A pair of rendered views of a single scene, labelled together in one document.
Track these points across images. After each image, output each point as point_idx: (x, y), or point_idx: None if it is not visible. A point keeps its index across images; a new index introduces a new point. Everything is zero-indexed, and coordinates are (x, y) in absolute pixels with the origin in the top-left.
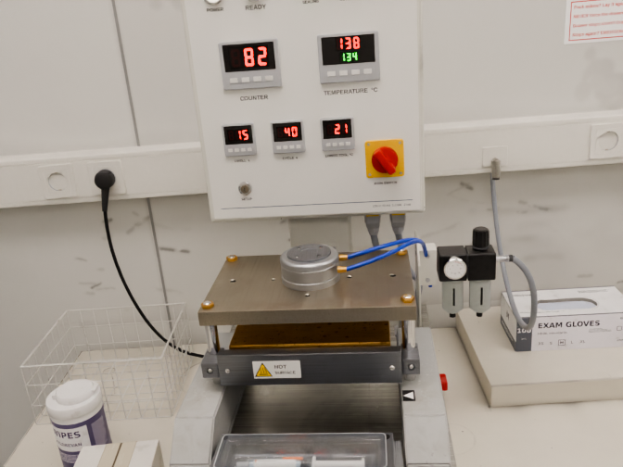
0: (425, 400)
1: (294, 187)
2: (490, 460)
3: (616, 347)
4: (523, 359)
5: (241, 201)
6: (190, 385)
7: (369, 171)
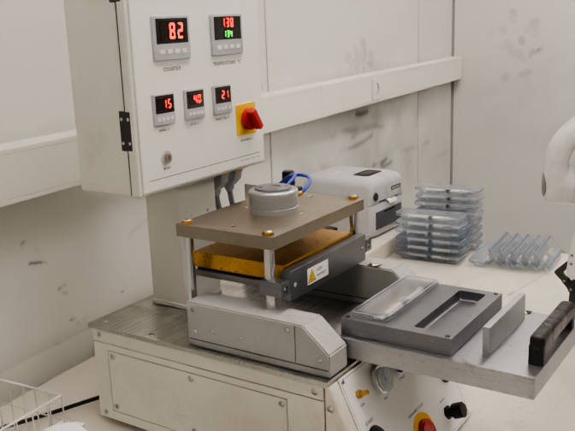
0: (384, 262)
1: (197, 151)
2: None
3: None
4: None
5: (163, 171)
6: (261, 318)
7: (239, 130)
